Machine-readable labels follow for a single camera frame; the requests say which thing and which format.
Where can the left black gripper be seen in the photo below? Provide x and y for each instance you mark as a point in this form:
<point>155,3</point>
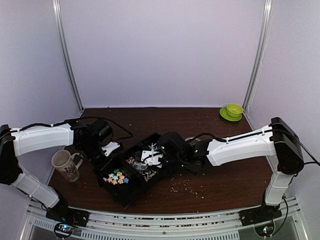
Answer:
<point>101,167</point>

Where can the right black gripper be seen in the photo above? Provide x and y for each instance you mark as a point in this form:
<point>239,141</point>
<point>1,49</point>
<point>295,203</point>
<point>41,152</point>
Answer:
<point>162,175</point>

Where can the black three-compartment candy tray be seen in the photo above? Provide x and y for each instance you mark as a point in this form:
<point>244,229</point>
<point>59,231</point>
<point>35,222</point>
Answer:
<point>123,182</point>

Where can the metal scoop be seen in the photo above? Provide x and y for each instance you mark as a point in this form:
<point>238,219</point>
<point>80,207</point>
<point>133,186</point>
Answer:
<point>140,166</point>

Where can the clear plastic cup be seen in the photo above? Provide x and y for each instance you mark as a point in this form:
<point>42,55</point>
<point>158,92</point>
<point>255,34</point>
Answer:
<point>192,140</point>

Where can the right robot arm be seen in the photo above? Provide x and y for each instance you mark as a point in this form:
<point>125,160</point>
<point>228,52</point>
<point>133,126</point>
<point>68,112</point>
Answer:
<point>276,139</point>

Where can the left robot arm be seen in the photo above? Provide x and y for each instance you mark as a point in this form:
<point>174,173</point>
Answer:
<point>15,142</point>

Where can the cream floral mug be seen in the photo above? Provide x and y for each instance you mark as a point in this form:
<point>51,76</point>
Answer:
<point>67,164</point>

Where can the green saucer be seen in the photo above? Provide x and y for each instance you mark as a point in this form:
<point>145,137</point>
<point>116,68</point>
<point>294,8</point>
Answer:
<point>223,113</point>

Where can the green bowl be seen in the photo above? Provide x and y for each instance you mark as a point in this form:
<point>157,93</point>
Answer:
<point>234,110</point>

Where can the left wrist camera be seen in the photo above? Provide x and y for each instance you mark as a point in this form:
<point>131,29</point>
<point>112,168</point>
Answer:
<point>109,148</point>

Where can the front aluminium rail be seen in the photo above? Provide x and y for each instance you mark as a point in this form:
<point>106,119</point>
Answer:
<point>219,225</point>

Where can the left aluminium frame post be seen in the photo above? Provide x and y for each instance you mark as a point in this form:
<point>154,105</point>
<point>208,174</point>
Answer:
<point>65,53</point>

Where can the aluminium frame post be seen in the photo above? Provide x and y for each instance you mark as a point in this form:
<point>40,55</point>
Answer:
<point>260,51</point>
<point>65,53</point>

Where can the right aluminium frame post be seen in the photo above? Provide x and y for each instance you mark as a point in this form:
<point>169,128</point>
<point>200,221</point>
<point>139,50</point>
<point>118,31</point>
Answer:
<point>260,51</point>

